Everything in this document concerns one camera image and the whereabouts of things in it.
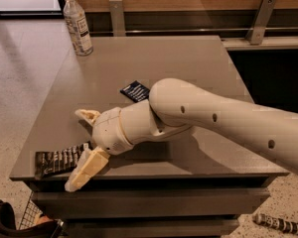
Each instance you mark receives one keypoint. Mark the grey drawer cabinet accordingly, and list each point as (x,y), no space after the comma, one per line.
(196,185)

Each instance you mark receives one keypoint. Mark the grey side shelf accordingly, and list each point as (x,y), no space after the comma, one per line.
(268,43)

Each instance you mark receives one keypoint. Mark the black curved chair part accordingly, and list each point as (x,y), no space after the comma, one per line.
(50,229)

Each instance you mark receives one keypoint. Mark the right metal wall bracket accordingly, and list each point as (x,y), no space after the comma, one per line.
(256,32)

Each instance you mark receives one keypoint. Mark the clear plastic water bottle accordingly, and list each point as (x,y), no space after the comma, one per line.
(78,28)

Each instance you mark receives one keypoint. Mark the left metal wall bracket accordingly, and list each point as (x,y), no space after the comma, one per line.
(117,18)

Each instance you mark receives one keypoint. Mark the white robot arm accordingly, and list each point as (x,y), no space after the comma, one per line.
(174,106)

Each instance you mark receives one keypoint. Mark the black white patterned stick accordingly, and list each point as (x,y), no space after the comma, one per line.
(288,227)

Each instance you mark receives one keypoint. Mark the wire mesh basket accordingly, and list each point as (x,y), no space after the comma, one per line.
(31,214)

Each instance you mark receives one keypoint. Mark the metal wall bracket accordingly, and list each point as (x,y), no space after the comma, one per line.
(256,32)
(117,18)

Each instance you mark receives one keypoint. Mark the black chocolate rxbar wrapper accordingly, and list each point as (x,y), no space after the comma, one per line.
(48,164)

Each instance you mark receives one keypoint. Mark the blue snack bar wrapper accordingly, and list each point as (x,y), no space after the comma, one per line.
(135,91)

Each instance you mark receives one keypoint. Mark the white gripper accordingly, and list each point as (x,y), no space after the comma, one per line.
(107,132)

